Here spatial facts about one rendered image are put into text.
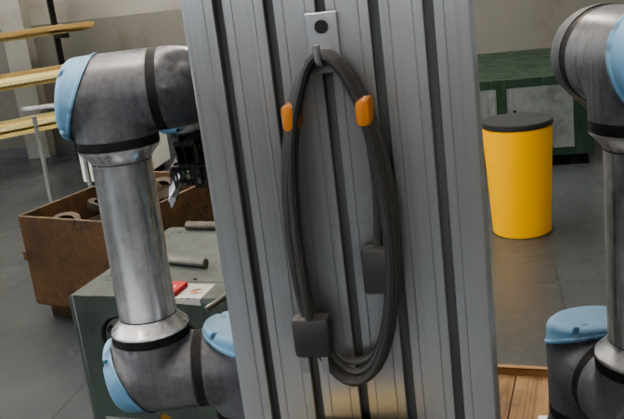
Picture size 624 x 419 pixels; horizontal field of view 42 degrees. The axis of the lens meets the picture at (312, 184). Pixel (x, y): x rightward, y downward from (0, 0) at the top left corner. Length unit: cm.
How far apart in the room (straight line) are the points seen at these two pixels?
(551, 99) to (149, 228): 615
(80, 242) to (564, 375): 387
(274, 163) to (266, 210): 5
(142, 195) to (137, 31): 883
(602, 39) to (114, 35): 933
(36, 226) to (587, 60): 430
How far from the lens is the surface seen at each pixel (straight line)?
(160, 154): 863
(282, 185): 73
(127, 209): 117
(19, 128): 950
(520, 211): 549
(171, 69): 111
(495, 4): 913
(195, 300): 172
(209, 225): 215
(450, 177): 71
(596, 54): 93
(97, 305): 186
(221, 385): 122
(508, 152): 537
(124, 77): 112
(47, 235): 495
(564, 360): 115
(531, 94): 714
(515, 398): 198
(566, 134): 723
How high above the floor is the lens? 189
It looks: 15 degrees down
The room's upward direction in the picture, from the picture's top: 7 degrees counter-clockwise
